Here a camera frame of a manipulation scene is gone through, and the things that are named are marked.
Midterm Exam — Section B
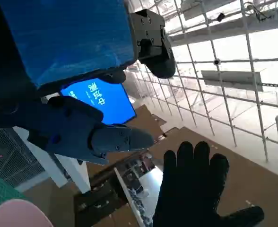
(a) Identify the blue monitor screen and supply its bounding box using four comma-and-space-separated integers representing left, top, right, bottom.
60, 77, 137, 125

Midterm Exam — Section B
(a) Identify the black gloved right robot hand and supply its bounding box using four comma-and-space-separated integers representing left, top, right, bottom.
152, 141, 265, 227

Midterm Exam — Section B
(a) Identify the white ceiling light panel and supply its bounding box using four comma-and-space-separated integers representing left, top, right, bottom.
201, 70, 268, 92

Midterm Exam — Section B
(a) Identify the green cutting mat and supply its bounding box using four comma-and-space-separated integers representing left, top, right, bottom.
0, 169, 35, 215

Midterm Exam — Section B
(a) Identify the pink bowl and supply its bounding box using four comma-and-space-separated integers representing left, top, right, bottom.
0, 199, 54, 227

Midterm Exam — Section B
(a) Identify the dark wooden cabinet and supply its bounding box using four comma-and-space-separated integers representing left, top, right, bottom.
73, 151, 164, 227

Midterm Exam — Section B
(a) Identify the black left robot hand, blue tape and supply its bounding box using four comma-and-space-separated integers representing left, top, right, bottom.
0, 0, 176, 166

